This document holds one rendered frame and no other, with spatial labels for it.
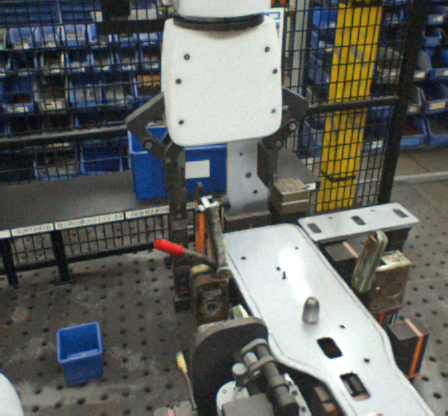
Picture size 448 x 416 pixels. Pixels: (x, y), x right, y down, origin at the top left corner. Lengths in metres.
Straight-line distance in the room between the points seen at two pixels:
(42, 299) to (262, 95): 1.23
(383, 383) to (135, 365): 0.64
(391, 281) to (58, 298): 0.93
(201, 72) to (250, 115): 0.06
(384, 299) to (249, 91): 0.78
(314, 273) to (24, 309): 0.84
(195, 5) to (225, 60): 0.05
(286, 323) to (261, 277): 0.14
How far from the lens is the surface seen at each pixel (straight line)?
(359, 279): 1.10
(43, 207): 1.34
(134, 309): 1.48
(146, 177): 1.29
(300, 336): 0.97
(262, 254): 1.15
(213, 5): 0.40
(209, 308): 1.03
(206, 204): 0.91
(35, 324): 1.50
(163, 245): 0.94
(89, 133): 1.42
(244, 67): 0.43
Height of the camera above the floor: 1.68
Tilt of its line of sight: 30 degrees down
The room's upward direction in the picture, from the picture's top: straight up
